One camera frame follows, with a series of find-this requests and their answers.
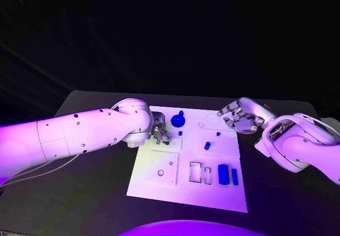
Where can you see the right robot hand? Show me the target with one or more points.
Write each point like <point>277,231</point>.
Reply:
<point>244,116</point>

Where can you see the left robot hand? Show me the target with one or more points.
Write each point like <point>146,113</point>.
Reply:
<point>159,129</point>

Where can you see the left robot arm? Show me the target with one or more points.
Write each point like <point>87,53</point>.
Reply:
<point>87,132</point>

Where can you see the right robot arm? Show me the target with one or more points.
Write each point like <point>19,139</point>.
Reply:
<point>297,143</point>

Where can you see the white task board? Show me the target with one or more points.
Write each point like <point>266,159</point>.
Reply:
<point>191,162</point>

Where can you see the blue gear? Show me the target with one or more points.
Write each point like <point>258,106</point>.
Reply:
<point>178,119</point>

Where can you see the thick long blue cylinder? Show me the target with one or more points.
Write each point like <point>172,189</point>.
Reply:
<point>224,174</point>

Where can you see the thin long blue cylinder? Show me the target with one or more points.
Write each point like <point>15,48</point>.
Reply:
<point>235,177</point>

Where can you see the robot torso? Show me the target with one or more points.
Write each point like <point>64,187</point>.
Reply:
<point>184,228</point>

